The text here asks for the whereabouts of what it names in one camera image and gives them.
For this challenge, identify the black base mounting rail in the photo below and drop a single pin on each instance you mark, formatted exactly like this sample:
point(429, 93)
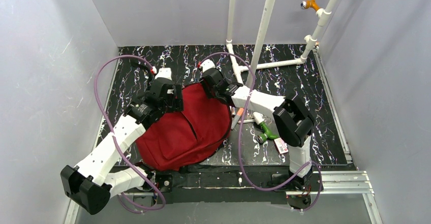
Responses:
point(198, 183)

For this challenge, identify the orange capped glue stick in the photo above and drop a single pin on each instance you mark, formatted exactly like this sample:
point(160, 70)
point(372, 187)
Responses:
point(236, 117)

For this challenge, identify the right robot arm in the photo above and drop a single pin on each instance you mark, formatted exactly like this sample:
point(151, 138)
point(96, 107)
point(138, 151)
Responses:
point(293, 120)

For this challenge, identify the small red white card box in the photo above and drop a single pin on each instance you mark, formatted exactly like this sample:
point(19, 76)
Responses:
point(281, 146)

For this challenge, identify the white PVC pipe frame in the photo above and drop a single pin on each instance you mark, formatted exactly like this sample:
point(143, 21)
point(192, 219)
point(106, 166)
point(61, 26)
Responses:
point(262, 22)

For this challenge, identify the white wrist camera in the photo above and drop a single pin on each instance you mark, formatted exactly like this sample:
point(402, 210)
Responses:
point(206, 65)
point(165, 73)

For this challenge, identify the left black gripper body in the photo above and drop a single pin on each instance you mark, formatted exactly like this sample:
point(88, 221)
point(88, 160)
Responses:
point(171, 95)

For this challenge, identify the white pen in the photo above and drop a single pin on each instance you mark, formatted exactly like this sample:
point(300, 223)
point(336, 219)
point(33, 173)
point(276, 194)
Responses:
point(246, 121)

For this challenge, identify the red student backpack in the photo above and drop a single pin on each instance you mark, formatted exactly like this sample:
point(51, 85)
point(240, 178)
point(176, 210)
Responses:
point(188, 137)

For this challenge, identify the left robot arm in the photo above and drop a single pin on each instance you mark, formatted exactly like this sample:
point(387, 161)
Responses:
point(111, 151)

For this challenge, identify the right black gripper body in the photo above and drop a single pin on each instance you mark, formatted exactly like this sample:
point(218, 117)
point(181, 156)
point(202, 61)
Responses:
point(209, 85)

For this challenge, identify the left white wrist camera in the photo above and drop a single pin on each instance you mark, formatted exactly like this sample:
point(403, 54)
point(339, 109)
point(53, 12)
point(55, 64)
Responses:
point(165, 73)

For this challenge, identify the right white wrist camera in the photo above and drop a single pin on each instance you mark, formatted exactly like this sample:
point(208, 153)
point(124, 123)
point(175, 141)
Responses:
point(206, 65)

